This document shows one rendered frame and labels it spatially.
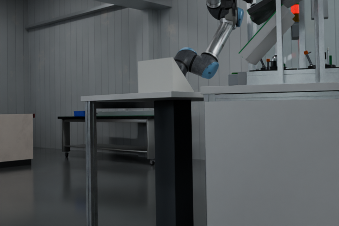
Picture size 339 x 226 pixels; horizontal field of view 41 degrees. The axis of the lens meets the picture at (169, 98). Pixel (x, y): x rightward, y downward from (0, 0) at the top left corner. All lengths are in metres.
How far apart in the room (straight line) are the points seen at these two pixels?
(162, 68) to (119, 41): 5.89
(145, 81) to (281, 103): 1.17
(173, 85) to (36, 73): 8.34
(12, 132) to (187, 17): 3.21
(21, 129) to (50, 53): 3.60
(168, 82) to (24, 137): 4.67
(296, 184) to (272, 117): 0.26
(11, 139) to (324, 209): 5.66
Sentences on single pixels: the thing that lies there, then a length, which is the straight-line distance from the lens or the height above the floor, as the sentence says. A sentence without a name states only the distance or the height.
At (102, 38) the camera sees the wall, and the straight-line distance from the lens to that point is 8.88.
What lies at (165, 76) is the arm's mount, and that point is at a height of 0.96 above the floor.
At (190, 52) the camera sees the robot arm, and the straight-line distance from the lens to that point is 2.78.
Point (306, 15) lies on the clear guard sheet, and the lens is 3.89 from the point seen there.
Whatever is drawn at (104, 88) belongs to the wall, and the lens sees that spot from 8.76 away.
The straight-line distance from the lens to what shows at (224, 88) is 1.76.
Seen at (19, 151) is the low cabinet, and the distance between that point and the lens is 7.02.
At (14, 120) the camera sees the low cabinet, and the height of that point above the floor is 0.67.
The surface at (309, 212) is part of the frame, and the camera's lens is 1.78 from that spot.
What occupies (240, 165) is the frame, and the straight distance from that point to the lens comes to 1.76.
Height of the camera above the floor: 0.77
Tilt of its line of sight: 2 degrees up
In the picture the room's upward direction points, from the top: 1 degrees counter-clockwise
